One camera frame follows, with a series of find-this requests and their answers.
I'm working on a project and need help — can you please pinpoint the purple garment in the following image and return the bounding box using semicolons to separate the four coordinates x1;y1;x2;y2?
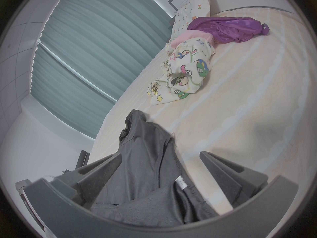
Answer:
187;16;270;44

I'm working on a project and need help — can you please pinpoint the white printed pillow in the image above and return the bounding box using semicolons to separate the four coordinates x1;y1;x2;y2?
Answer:
171;0;211;40

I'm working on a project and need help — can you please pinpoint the dark grey chest of drawers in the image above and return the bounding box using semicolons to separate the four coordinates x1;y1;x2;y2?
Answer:
74;150;89;173

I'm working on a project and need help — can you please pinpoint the black T-shirt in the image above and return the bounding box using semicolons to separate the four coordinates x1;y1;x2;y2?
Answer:
89;109;219;226

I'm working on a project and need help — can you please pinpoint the pink garment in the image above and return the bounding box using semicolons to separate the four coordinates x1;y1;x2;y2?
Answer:
171;30;214;49

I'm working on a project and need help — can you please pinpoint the bed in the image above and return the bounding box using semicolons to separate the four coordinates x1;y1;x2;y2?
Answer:
90;0;317;219

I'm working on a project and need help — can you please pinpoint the blue-green curtain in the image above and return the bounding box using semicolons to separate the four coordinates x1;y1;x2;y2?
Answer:
41;0;175;101
30;44;118;141

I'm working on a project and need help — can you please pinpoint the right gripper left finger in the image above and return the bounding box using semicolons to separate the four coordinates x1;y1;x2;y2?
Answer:
53;153;123;205

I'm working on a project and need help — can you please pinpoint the white printed garment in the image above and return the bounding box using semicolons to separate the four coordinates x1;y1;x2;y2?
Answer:
148;37;216;105

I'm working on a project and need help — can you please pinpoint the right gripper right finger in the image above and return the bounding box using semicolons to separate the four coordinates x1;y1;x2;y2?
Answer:
199;151;269;205

